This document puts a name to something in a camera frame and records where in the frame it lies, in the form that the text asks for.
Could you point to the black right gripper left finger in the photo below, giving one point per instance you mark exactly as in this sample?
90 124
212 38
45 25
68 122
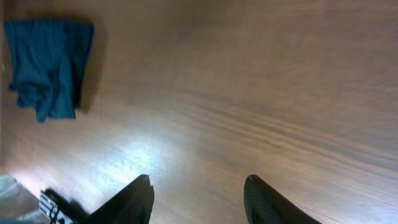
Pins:
132 205

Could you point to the navy blue shorts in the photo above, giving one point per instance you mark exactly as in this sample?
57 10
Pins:
48 60

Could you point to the striped object at table edge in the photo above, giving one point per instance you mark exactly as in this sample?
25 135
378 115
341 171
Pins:
60 211

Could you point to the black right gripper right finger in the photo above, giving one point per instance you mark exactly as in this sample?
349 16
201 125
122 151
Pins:
264 205

